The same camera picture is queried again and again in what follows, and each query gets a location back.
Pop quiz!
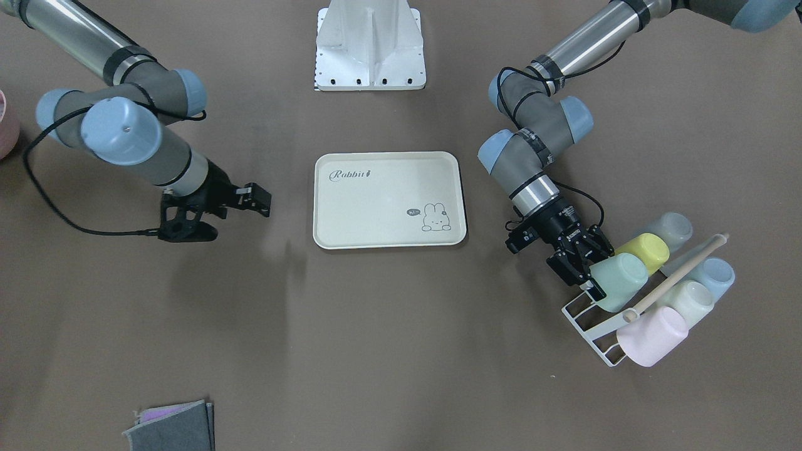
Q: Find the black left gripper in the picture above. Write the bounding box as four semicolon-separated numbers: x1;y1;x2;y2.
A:
526;196;614;301

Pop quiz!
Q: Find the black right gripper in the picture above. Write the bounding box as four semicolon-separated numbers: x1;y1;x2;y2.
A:
183;162;272;219

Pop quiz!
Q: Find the green plastic cup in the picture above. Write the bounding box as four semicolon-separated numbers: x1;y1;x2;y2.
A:
590;253;649;312

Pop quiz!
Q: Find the cream rabbit tray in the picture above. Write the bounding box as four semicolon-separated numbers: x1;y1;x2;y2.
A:
312;151;467;249

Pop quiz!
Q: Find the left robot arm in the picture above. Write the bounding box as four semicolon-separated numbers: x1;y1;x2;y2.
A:
478;1;800;300

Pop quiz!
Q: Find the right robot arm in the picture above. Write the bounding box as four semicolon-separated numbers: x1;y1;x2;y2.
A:
2;1;271;220

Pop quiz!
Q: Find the yellow plastic cup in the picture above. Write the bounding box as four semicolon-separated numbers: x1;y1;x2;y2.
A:
614;233;670;275

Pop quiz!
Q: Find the grey plastic cup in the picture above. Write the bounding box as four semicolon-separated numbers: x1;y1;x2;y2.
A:
644;212;694;254

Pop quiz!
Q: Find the pink plastic cup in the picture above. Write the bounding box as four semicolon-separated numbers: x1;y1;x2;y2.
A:
617;306;689;366

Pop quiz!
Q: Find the white plastic cup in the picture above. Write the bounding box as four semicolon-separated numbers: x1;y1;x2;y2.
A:
652;280;716;329

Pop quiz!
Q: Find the blue plastic cup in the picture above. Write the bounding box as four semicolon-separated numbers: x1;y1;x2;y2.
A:
680;257;736;303

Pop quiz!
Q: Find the grey folded cloth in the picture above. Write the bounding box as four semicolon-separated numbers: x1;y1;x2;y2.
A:
123;400;216;450

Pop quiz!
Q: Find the purple cloth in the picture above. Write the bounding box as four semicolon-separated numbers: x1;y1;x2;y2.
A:
135;402;195;425

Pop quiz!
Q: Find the pink bowl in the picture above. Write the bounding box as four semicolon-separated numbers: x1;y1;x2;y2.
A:
1;90;21;160

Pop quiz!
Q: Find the white wire cup rack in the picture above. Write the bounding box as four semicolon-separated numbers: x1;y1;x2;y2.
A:
562;291;655;366

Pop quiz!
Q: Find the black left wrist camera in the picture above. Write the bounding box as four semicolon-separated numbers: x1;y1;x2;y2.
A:
505;227;539;254

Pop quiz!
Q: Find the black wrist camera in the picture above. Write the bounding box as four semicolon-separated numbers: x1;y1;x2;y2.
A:
505;227;539;254
157;192;218;243

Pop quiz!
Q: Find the wooden rack handle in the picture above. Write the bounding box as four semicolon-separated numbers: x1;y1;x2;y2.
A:
620;233;730;323

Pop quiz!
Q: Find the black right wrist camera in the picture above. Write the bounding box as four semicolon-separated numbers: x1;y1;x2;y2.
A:
157;192;218;243

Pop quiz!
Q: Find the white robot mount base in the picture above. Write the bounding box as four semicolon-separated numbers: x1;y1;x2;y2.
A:
315;1;427;91

